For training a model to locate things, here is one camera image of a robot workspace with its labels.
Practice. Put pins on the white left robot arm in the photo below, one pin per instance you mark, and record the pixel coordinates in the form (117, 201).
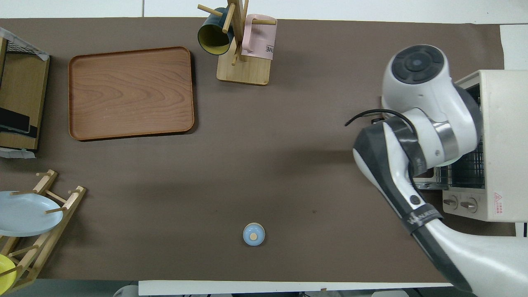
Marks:
(126, 291)

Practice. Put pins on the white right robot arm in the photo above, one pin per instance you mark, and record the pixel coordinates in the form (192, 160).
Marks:
(416, 107)

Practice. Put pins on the oven control knob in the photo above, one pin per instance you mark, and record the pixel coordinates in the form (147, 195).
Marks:
(449, 202)
(469, 204)

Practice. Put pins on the white toaster oven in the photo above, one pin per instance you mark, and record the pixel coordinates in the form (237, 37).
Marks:
(505, 144)

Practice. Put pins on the brown table mat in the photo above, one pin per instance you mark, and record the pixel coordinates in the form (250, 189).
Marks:
(268, 165)

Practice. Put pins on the wooden mug tree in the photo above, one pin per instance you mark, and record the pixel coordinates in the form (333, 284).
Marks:
(243, 72)

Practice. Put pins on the pink mug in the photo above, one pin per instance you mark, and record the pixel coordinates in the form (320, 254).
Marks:
(258, 41)

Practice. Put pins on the dark blue mug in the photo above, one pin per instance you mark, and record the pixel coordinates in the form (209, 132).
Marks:
(212, 37)

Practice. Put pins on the brown wooden tray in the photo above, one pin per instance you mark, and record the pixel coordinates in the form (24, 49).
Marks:
(130, 93)

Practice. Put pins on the wooden plate rack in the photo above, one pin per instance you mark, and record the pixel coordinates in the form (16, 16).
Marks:
(57, 218)

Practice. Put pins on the light blue plate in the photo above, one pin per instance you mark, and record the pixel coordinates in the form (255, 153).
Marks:
(29, 214)

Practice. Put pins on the wooden shelf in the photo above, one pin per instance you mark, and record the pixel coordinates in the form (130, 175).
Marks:
(22, 86)

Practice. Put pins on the yellow plate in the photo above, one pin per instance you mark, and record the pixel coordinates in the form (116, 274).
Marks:
(6, 274)

